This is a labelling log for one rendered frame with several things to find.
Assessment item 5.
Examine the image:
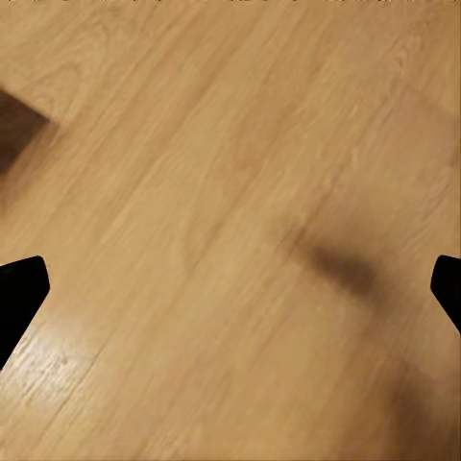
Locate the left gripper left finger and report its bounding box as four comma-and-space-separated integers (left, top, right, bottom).
0, 255, 50, 371

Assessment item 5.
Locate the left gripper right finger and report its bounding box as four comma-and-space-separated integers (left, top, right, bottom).
430, 255, 461, 333

